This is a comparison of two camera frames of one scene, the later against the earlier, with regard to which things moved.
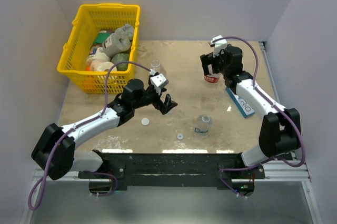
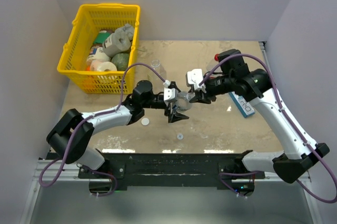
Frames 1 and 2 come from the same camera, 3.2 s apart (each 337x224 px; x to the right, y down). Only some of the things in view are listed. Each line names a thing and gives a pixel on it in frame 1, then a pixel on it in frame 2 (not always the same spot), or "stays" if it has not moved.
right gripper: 205,59 -> 204,95
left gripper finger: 168,104 -> 174,116
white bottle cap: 145,121 stays
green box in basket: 101,37 stays
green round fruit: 119,57 stays
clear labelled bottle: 204,123 -> 183,103
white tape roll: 97,65 stays
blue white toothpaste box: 245,110 stays
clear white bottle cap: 180,136 stays
